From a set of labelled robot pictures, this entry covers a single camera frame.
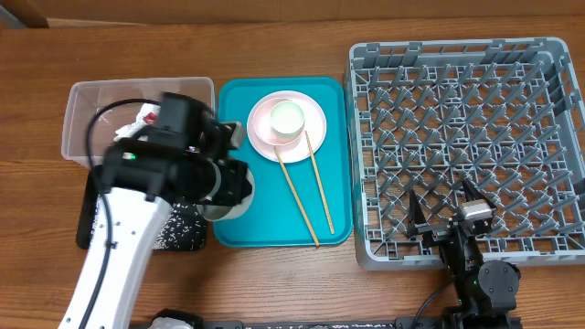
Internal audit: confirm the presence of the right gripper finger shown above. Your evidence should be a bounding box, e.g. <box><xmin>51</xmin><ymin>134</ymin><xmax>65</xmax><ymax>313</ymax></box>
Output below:
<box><xmin>462</xmin><ymin>178</ymin><xmax>489</xmax><ymax>204</ymax></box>
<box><xmin>409</xmin><ymin>189</ymin><xmax>427</xmax><ymax>227</ymax></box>

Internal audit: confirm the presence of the grey bowl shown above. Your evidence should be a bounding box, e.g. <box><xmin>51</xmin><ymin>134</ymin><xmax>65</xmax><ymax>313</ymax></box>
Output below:
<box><xmin>196</xmin><ymin>169</ymin><xmax>256</xmax><ymax>222</ymax></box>

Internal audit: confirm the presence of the white rice pile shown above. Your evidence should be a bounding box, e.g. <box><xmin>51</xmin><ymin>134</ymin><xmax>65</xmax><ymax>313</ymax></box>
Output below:
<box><xmin>93</xmin><ymin>200</ymin><xmax>207</xmax><ymax>251</ymax></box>

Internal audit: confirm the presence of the red snack wrapper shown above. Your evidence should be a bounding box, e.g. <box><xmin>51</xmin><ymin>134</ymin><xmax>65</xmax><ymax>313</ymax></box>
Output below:
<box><xmin>143</xmin><ymin>112</ymin><xmax>157</xmax><ymax>125</ymax></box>

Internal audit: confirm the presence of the white tissue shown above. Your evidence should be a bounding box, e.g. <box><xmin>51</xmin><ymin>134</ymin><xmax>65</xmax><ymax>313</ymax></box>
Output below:
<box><xmin>113</xmin><ymin>103</ymin><xmax>160</xmax><ymax>142</ymax></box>

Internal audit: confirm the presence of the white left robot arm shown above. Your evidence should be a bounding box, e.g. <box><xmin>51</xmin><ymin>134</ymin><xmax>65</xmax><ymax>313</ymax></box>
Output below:
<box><xmin>59</xmin><ymin>121</ymin><xmax>255</xmax><ymax>328</ymax></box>

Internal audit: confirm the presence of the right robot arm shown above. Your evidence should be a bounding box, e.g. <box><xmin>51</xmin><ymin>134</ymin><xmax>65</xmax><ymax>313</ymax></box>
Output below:
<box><xmin>407</xmin><ymin>179</ymin><xmax>522</xmax><ymax>328</ymax></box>

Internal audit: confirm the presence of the grey dishwasher rack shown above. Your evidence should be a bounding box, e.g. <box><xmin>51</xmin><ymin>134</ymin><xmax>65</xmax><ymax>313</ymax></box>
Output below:
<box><xmin>344</xmin><ymin>37</ymin><xmax>584</xmax><ymax>271</ymax></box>

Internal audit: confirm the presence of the clear plastic waste bin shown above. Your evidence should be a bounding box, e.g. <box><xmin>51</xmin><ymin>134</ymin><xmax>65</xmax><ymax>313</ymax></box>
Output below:
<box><xmin>61</xmin><ymin>77</ymin><xmax>215</xmax><ymax>167</ymax></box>

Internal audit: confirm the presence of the teal serving tray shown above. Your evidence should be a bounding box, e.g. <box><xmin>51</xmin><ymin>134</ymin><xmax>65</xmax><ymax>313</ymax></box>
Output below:
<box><xmin>214</xmin><ymin>77</ymin><xmax>353</xmax><ymax>248</ymax></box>

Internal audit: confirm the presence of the black plastic tray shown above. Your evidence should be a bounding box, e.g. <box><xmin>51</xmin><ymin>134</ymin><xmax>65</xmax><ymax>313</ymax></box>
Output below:
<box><xmin>75</xmin><ymin>164</ymin><xmax>207</xmax><ymax>252</ymax></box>

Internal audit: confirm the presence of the white cup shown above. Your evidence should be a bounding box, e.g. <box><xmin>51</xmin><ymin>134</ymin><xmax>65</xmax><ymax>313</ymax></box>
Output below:
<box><xmin>270</xmin><ymin>100</ymin><xmax>305</xmax><ymax>139</ymax></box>

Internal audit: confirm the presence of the pink plate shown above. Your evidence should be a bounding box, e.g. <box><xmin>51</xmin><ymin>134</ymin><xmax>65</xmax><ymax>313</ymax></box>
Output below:
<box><xmin>247</xmin><ymin>90</ymin><xmax>327</xmax><ymax>163</ymax></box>

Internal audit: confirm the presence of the black mounting rail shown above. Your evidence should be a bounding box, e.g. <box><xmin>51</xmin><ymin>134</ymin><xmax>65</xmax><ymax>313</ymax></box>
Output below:
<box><xmin>130</xmin><ymin>310</ymin><xmax>523</xmax><ymax>329</ymax></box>

